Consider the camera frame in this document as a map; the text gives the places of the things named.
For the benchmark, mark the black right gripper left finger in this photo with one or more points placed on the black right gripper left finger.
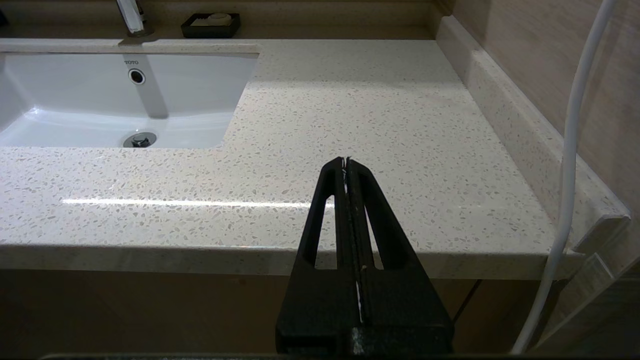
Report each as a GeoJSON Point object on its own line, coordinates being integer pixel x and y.
{"type": "Point", "coordinates": [320, 305]}

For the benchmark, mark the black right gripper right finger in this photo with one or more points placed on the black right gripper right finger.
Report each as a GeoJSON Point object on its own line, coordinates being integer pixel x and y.
{"type": "Point", "coordinates": [400, 305]}

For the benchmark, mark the wooden vanity cabinet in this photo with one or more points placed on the wooden vanity cabinet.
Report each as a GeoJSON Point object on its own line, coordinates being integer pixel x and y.
{"type": "Point", "coordinates": [150, 310]}

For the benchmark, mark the clear glass panel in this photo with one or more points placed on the clear glass panel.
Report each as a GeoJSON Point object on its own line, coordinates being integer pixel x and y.
{"type": "Point", "coordinates": [590, 310]}

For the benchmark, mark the chrome sink drain stopper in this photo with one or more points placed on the chrome sink drain stopper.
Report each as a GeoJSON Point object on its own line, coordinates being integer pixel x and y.
{"type": "Point", "coordinates": [140, 139]}

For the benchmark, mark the black soap dish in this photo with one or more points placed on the black soap dish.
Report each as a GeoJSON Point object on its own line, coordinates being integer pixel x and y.
{"type": "Point", "coordinates": [200, 31]}

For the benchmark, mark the round beige soap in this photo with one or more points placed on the round beige soap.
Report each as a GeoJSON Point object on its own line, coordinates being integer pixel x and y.
{"type": "Point", "coordinates": [219, 19]}

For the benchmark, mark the white ceramic sink basin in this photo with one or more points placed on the white ceramic sink basin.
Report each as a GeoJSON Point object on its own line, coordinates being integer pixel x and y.
{"type": "Point", "coordinates": [75, 100]}

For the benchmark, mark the chrome faucet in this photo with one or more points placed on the chrome faucet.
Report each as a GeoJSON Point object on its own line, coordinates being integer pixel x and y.
{"type": "Point", "coordinates": [131, 17]}

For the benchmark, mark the metal glass panel bracket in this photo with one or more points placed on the metal glass panel bracket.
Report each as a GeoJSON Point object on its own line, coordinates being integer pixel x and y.
{"type": "Point", "coordinates": [602, 230]}

